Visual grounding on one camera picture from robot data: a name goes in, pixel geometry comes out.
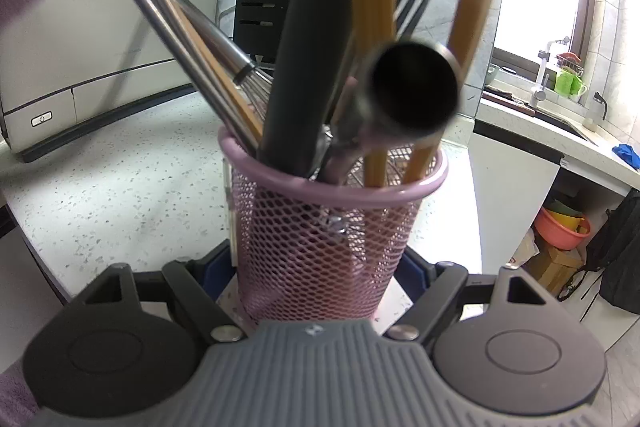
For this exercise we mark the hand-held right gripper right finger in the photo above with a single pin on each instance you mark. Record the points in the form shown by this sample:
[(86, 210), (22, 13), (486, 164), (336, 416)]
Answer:
[(417, 274)]

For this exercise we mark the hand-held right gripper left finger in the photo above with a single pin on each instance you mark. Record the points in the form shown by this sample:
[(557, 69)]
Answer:
[(215, 274)]

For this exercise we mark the pink mesh utensil holder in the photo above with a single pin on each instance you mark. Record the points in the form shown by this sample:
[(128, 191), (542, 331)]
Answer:
[(320, 247)]

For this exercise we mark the dark long utensil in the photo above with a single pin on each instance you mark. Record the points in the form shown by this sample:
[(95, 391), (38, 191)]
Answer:
[(305, 57)]

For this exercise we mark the white plastic bag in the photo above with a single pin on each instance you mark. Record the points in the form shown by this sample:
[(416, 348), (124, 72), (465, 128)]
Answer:
[(525, 249)]

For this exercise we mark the white base cabinet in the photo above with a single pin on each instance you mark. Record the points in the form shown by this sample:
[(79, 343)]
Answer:
[(510, 187)]

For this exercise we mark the cardboard box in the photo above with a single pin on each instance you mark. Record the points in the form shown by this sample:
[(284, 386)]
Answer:
[(555, 269)]

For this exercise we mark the orange plastic basin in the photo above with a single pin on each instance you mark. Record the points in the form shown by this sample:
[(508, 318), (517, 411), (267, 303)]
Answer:
[(555, 234)]

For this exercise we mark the yellow green basin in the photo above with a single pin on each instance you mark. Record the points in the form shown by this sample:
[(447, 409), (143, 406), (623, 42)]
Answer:
[(565, 212)]

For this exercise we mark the white countertop sterilizer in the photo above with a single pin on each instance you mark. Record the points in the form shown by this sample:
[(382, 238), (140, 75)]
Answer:
[(100, 32)]

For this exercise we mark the wooden cutting board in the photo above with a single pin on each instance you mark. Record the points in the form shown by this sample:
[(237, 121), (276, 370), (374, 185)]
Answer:
[(505, 99)]

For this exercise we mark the black bag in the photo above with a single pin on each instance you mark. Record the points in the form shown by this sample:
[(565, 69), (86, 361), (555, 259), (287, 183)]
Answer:
[(620, 257)]

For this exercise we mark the pale green bowl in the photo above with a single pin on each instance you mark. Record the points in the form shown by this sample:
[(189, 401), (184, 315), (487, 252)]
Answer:
[(493, 74)]

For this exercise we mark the white kitchen faucet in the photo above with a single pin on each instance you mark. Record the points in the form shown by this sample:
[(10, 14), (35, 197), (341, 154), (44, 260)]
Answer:
[(542, 77)]

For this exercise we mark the purple fleece garment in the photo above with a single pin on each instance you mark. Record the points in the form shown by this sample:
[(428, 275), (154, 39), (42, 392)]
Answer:
[(15, 399)]

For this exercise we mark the green mug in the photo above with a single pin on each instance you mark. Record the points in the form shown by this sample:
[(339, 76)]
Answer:
[(565, 83)]

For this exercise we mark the blue cloth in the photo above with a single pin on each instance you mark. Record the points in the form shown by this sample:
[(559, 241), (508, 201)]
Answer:
[(627, 154)]

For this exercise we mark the small dark faucet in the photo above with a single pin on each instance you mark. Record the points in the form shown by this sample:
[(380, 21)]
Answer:
[(600, 99)]

